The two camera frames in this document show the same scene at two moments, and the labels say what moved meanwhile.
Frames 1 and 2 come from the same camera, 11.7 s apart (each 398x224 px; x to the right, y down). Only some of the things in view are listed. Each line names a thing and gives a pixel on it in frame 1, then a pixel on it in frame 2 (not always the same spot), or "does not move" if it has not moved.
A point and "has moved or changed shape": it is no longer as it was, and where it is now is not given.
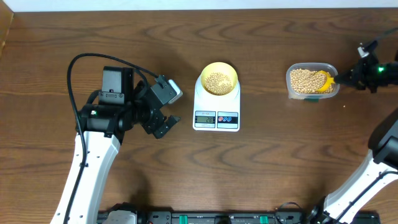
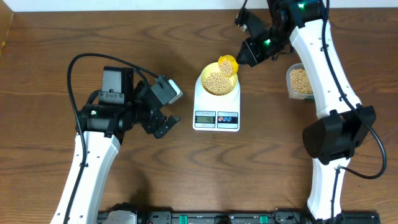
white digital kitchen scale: x=216 y=113 does not move
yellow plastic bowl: x=219 y=78 does not move
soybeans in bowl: x=218 y=84 does not move
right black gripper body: x=369 y=76 -> x=268 y=43
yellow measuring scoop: x=329 y=80 has moved or changed shape
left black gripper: x=152 y=124 does not move
